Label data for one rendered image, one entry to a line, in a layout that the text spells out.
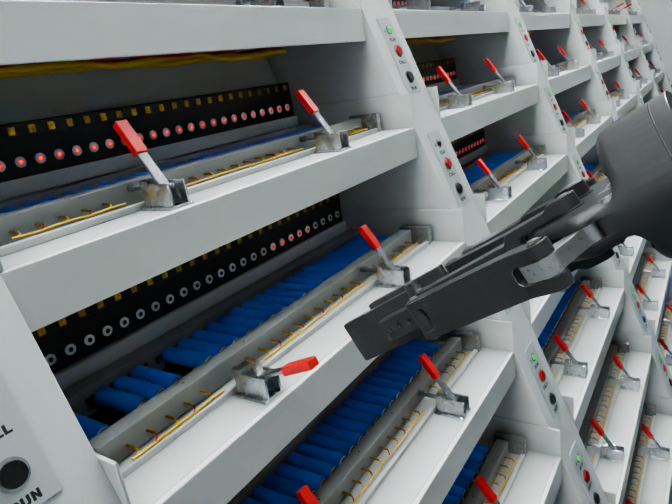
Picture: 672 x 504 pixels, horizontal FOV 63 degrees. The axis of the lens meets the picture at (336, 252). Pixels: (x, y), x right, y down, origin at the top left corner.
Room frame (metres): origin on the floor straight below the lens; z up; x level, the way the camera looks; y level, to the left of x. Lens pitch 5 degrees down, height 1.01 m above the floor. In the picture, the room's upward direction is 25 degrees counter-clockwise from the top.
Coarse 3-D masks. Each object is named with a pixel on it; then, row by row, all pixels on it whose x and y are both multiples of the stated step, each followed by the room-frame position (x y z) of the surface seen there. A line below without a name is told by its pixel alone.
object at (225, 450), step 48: (432, 240) 0.85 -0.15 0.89; (240, 288) 0.71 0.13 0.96; (384, 288) 0.69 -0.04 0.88; (144, 336) 0.59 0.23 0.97; (288, 336) 0.60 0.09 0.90; (336, 336) 0.58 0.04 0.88; (288, 384) 0.50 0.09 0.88; (336, 384) 0.54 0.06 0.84; (192, 432) 0.45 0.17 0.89; (240, 432) 0.44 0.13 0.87; (288, 432) 0.48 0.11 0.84; (144, 480) 0.40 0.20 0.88; (192, 480) 0.39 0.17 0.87; (240, 480) 0.43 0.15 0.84
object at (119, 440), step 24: (384, 240) 0.81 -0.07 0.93; (408, 240) 0.84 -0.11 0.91; (360, 264) 0.72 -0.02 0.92; (336, 288) 0.68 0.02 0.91; (288, 312) 0.61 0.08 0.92; (312, 312) 0.63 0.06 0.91; (264, 336) 0.57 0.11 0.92; (216, 360) 0.52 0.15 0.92; (240, 360) 0.54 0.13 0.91; (264, 360) 0.54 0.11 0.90; (192, 384) 0.49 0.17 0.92; (216, 384) 0.51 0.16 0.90; (144, 408) 0.46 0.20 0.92; (168, 408) 0.46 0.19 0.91; (120, 432) 0.43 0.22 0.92; (144, 432) 0.44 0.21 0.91; (168, 432) 0.44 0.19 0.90; (120, 456) 0.42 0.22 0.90
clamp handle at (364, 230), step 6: (360, 228) 0.70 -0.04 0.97; (366, 228) 0.70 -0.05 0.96; (366, 234) 0.70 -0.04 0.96; (372, 234) 0.70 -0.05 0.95; (366, 240) 0.70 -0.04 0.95; (372, 240) 0.70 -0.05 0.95; (372, 246) 0.70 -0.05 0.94; (378, 246) 0.70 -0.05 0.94; (378, 252) 0.69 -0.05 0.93; (384, 252) 0.70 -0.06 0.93; (384, 258) 0.69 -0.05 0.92; (390, 264) 0.69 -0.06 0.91
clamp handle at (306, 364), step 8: (296, 360) 0.46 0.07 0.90; (304, 360) 0.45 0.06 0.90; (312, 360) 0.44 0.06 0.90; (256, 368) 0.48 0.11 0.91; (280, 368) 0.47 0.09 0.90; (288, 368) 0.45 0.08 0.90; (296, 368) 0.45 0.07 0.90; (304, 368) 0.44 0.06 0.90; (312, 368) 0.44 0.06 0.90; (256, 376) 0.48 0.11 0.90; (264, 376) 0.48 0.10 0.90; (272, 376) 0.47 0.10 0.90
